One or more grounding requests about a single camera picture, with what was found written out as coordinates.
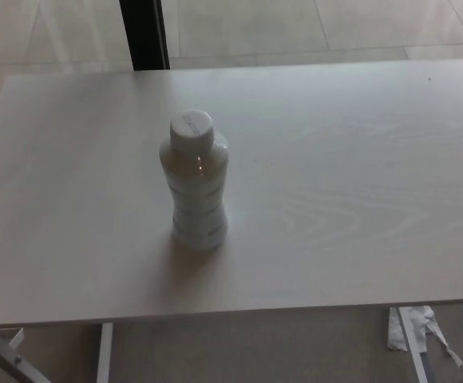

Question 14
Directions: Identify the grey diagonal table brace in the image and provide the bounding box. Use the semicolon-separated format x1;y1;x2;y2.
0;333;53;383

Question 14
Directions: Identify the crumpled white paper scrap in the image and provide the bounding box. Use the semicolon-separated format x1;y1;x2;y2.
386;305;463;368

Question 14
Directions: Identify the white table leg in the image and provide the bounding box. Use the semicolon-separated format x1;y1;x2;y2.
398;306;430;383
95;322;115;383

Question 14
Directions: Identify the white capped plastic bottle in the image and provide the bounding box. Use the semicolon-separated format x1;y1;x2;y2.
158;108;230;251

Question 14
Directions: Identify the black vertical pillar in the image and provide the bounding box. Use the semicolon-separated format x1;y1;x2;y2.
119;0;171;72

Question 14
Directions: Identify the white table bracket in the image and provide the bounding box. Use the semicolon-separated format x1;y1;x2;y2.
0;326;24;351

